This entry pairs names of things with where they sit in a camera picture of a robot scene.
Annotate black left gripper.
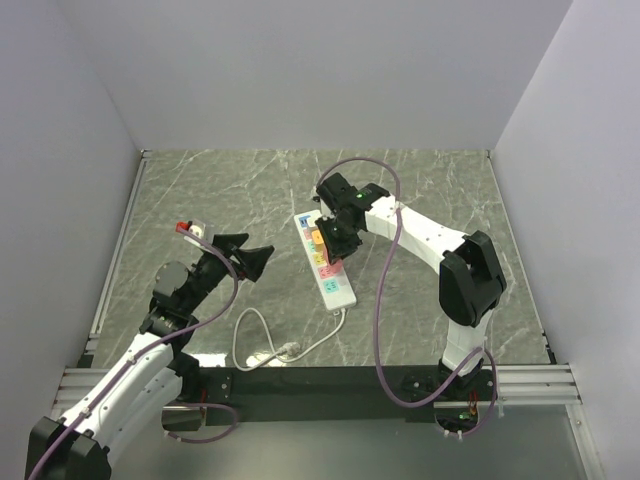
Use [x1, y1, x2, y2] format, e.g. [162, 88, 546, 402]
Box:
[183, 233, 273, 312]

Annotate yellow charger plug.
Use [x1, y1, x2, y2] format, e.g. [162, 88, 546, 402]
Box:
[311, 229, 324, 245]

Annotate pink charger plug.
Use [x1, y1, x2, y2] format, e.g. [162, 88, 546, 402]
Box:
[330, 259, 344, 276]

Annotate white usb charger plug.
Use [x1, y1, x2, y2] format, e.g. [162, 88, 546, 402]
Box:
[306, 212, 323, 229]

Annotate white power strip colourful sockets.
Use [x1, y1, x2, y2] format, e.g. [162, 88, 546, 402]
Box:
[294, 210, 357, 312]

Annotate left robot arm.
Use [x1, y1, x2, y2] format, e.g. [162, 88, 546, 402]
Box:
[25, 222, 275, 479]

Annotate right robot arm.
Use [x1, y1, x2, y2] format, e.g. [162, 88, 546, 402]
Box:
[315, 173, 507, 399]

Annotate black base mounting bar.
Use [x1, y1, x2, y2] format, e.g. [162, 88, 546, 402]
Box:
[161, 366, 496, 432]

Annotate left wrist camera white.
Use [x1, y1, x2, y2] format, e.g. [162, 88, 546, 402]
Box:
[175, 220, 207, 245]

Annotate white power strip cable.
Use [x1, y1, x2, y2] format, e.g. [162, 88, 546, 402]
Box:
[232, 307, 348, 372]

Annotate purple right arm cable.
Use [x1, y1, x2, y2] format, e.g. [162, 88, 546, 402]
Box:
[317, 157, 499, 439]

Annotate aluminium frame rail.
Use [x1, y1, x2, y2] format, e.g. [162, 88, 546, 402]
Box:
[29, 147, 151, 480]

